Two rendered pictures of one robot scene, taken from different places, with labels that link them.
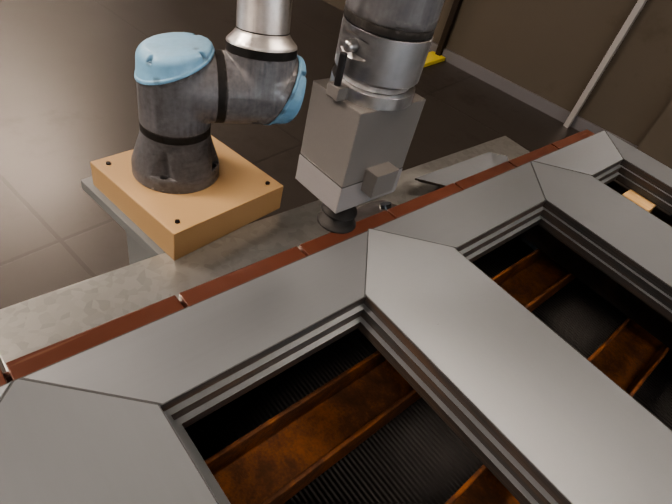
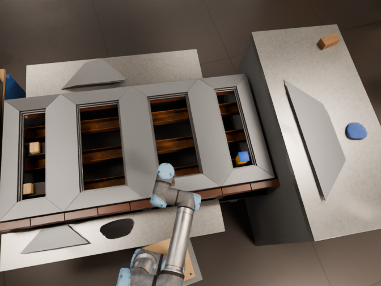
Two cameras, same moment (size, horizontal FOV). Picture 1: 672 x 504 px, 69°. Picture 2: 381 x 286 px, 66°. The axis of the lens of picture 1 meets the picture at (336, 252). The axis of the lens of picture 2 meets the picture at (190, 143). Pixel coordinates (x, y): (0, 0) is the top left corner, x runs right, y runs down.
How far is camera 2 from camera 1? 144 cm
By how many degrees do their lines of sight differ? 66
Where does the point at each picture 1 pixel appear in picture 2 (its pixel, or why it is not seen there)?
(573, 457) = (145, 138)
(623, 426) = (130, 137)
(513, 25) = not seen: outside the picture
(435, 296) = (143, 175)
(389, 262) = (147, 186)
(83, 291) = (204, 231)
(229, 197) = (161, 245)
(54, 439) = (217, 174)
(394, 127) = not seen: hidden behind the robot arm
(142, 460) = (207, 167)
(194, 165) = not seen: hidden behind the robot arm
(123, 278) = (195, 232)
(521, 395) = (144, 150)
